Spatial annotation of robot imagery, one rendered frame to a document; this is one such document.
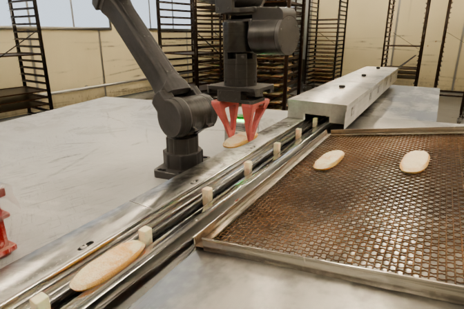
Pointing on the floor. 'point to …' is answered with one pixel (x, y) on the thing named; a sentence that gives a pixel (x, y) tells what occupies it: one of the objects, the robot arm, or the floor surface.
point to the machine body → (406, 103)
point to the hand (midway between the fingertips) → (240, 134)
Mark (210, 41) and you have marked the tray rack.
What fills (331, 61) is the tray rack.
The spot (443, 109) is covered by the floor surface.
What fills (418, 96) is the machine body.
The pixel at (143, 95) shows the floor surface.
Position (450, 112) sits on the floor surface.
